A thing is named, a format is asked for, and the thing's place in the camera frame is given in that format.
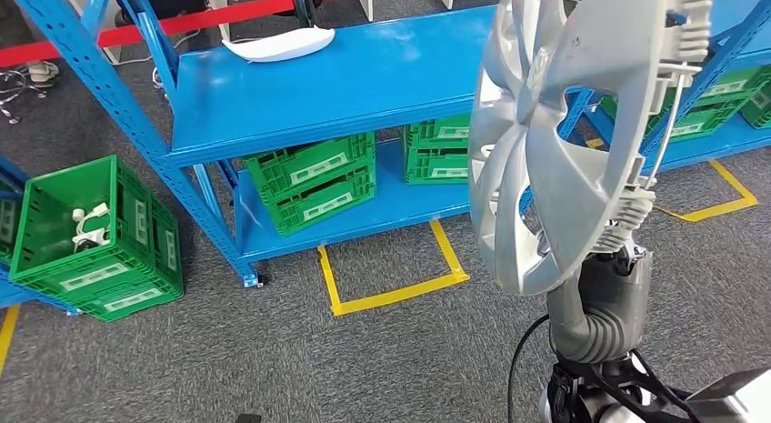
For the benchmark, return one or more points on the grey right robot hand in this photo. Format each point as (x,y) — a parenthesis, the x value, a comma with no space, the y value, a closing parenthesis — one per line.
(620,294)

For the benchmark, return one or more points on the silver wheel cover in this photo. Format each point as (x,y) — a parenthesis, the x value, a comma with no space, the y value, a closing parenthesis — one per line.
(602,46)

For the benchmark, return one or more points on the white plastic trim part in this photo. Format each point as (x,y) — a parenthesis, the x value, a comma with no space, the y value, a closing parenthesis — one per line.
(283,45)

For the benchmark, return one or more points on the yellow floor tape square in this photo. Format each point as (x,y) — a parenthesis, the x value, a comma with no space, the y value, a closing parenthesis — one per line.
(397,294)
(9,336)

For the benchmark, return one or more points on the red barrier belt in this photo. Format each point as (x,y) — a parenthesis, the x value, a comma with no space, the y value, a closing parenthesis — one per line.
(211,16)

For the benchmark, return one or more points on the green open plastic crate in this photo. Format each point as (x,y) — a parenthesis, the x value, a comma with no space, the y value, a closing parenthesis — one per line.
(7,227)
(48,209)

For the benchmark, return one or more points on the chrome stool base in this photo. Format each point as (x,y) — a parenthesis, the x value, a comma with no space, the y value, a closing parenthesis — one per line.
(18,89)

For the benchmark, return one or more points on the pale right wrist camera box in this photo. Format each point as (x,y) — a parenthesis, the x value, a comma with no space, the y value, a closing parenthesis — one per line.
(741,402)

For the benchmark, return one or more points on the black barrier post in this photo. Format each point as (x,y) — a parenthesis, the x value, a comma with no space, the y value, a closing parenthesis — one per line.
(304,7)

